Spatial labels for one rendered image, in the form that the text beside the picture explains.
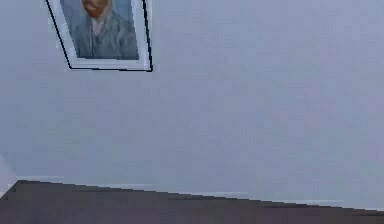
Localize white framed portrait picture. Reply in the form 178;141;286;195
45;0;154;73

